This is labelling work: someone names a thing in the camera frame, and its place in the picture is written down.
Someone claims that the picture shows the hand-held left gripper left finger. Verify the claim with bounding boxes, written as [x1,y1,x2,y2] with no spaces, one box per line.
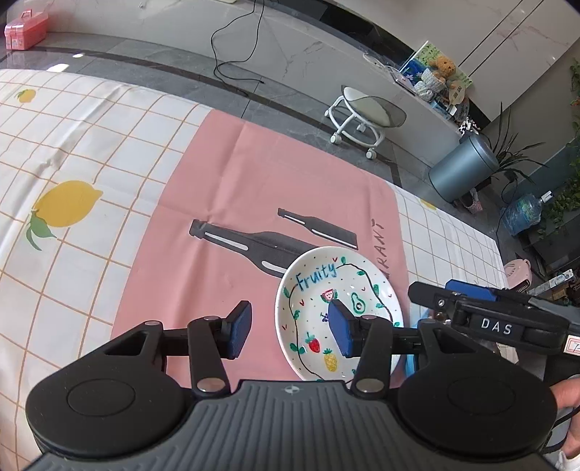
[93,300,253,395]

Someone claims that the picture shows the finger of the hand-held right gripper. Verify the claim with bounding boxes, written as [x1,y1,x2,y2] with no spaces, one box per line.
[407,282,459,324]
[445,279,535,308]

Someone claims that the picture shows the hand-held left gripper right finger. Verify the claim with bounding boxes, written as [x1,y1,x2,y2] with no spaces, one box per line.
[327,300,494,394]

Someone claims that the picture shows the white fruit print plate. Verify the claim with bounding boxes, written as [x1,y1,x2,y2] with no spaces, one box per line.
[275,246,405,383]

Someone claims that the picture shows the light blue plate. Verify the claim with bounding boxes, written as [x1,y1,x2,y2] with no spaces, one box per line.
[403,308,436,378]

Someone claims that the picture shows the person's right hand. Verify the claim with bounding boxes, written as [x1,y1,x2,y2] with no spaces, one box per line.
[550,378,580,423]

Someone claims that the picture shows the white carton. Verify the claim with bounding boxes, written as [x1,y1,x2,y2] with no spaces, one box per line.
[531,268,577,296]

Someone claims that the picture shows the pink fan heater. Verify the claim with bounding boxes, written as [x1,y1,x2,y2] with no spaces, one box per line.
[504,258,536,291]

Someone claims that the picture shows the patterned small bag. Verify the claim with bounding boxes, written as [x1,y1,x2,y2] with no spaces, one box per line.
[462,188,484,213]

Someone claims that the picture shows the blue water bottle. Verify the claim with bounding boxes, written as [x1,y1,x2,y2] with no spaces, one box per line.
[501,190,554,236]

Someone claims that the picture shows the grey round trash bin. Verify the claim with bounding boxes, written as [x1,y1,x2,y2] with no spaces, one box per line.
[428,133,500,205]

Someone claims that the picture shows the green trailing plant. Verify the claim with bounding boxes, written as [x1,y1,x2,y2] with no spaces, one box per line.
[538,59,580,241]

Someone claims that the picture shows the tall leafy potted plant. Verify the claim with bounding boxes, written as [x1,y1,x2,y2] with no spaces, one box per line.
[488,102,550,184]

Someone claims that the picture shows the dark grey cabinet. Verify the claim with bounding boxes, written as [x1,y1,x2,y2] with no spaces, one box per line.
[521,131,580,284]

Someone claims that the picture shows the white rolling stool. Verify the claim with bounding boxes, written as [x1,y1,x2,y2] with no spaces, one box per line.
[324,86,407,159]

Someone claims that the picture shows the white woven basket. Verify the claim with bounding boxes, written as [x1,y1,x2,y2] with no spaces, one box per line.
[414,68,448,103]

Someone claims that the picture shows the brown teddy bear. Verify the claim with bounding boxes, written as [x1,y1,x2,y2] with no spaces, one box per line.
[428,57,457,89]

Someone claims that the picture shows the stuffed toys in baskets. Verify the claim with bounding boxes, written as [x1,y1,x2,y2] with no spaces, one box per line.
[399,41,473,91]

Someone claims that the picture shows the long grey TV cabinet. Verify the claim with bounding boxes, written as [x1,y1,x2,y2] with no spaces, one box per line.
[0,0,474,155]

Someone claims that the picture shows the pink toolbox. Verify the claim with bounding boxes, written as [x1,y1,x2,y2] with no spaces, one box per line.
[4,10,50,50]

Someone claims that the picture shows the white cable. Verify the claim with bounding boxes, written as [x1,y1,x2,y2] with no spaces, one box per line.
[364,51,400,76]

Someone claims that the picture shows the black cable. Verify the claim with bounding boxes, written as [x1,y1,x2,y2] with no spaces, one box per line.
[210,0,268,88]

